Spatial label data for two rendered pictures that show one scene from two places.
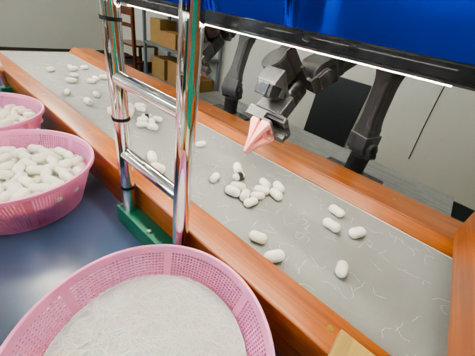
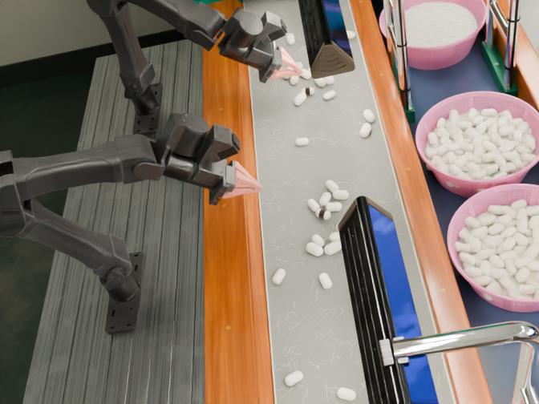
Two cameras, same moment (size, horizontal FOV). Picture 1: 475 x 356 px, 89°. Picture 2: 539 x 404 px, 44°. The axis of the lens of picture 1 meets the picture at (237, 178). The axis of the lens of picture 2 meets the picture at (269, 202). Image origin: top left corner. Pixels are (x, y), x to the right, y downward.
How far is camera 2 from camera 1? 1.74 m
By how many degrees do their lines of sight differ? 79
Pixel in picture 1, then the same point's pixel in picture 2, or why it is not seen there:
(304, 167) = (240, 80)
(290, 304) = (367, 11)
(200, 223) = (376, 54)
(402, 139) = not seen: outside the picture
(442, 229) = (228, 11)
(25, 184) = (472, 128)
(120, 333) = (439, 38)
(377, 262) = (292, 20)
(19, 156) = (477, 165)
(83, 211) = not seen: hidden behind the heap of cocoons
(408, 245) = not seen: hidden behind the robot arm
